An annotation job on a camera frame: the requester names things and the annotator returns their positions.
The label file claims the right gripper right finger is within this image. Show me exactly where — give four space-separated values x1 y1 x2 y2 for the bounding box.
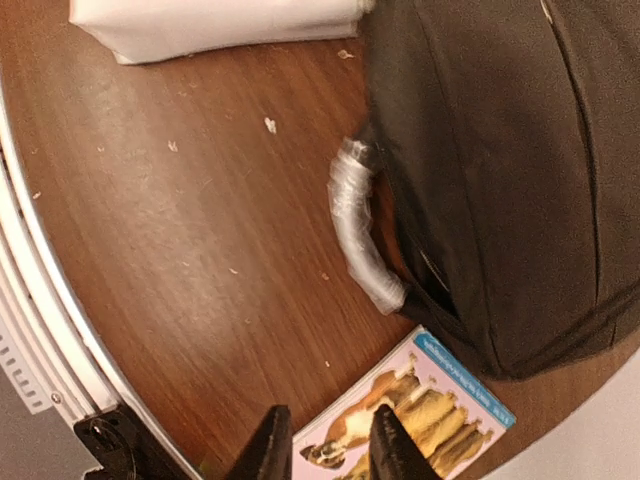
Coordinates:
369 405 441 480

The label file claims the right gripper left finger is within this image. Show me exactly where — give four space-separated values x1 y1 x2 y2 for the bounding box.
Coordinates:
226 405 292 480

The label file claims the dog picture book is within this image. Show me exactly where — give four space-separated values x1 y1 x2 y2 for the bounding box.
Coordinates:
292 327 516 479

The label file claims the black student bag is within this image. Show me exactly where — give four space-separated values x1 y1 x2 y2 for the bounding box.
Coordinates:
366 1 639 379

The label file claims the white fabric pouch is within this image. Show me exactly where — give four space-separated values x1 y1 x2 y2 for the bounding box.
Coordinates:
69 0 374 65

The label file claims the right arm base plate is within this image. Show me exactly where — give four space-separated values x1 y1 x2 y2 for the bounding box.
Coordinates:
73 404 189 480

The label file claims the aluminium front rail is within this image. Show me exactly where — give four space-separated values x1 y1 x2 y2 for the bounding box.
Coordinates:
1 114 201 479

